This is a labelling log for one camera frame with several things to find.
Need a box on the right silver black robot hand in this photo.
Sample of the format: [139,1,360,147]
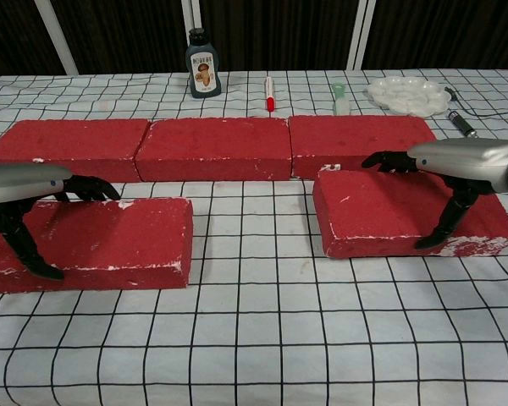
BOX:
[362,139,508,250]

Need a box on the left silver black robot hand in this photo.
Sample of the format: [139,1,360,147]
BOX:
[0,162,122,281]

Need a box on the thin black plug cable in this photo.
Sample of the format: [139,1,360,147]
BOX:
[443,85,508,118]

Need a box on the dark sauce bottle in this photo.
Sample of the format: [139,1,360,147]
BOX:
[185,28,223,100]

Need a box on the black pen-shaped tool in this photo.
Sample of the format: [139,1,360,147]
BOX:
[447,110,478,139]

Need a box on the red and white pen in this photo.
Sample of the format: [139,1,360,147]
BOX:
[264,75,276,113]

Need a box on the red foam brick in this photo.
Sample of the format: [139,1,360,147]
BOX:
[134,117,293,182]
[0,197,195,294]
[0,119,152,183]
[312,168,508,259]
[287,114,439,178]

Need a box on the checkered white tablecloth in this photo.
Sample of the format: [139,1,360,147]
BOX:
[0,67,508,406]

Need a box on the green plastic brush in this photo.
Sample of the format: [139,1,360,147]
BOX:
[332,82,351,115]

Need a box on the white partition post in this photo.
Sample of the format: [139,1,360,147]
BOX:
[181,0,204,37]
[36,0,80,76]
[345,0,378,71]

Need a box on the white flower paint palette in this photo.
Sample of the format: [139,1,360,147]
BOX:
[367,77,451,117]

